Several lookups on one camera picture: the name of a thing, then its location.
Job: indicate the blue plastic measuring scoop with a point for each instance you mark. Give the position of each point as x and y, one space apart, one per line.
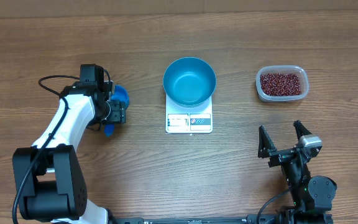
120 93

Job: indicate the clear plastic food container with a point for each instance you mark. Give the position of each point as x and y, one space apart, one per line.
283 69

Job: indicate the white digital kitchen scale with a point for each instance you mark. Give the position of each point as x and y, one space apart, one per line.
189 120

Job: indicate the teal plastic bowl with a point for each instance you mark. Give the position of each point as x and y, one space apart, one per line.
189 81

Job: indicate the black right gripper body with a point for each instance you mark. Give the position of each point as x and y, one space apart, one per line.
279 157

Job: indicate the red adzuki beans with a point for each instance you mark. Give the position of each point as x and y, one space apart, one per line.
280 84

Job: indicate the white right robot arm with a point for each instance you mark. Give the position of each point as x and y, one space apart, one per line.
312 196

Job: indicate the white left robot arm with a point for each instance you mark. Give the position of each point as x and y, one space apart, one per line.
50 186

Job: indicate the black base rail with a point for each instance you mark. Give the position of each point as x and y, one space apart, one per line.
250 219

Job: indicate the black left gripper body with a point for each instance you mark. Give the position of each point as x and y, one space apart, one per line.
114 112

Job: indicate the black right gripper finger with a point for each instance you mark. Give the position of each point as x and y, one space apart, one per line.
300 129
266 146

